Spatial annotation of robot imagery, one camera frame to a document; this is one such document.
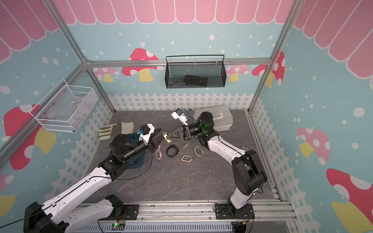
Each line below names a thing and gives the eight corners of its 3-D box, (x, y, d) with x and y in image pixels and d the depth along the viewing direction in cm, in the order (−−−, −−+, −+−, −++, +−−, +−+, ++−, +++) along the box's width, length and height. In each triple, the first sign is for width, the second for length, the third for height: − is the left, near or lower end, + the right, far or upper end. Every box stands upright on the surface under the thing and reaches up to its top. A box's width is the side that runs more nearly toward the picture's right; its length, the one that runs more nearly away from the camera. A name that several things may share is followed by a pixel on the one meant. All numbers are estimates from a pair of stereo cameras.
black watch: (171, 159, 95) (170, 156, 92) (165, 152, 98) (164, 149, 95) (179, 152, 98) (179, 149, 95) (173, 146, 102) (172, 143, 98)
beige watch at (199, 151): (193, 151, 99) (193, 149, 96) (197, 147, 101) (197, 145, 99) (201, 157, 96) (201, 155, 94) (204, 152, 99) (205, 150, 96)
